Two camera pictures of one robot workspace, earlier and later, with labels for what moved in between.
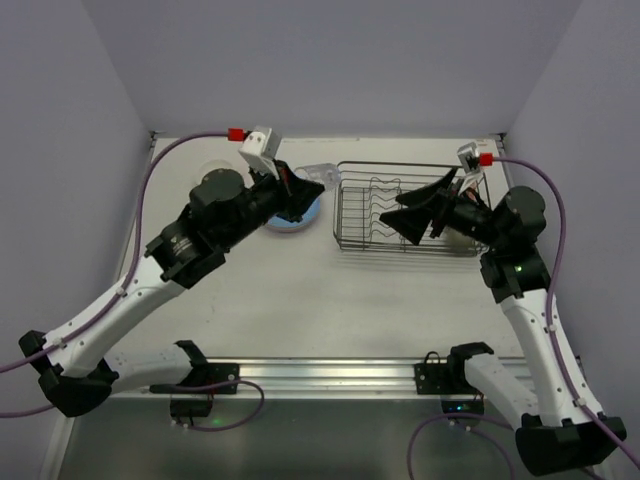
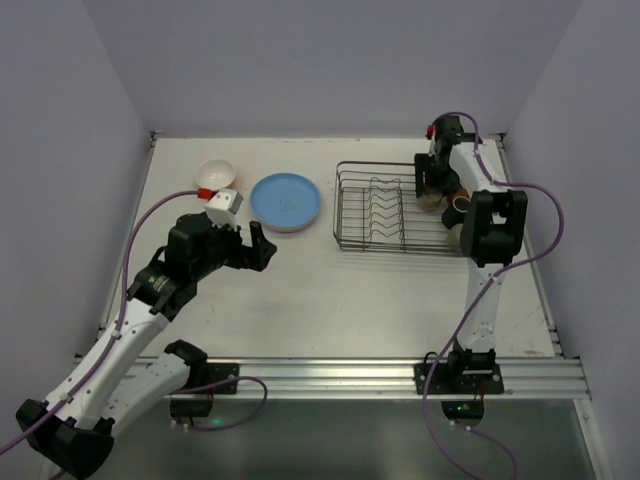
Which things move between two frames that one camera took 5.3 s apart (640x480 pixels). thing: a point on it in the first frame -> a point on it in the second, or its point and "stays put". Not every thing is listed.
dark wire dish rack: [364, 191] stays put
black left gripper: [285, 186] -> [240, 252]
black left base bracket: [202, 373] stays put
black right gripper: [442, 211] -> [430, 176]
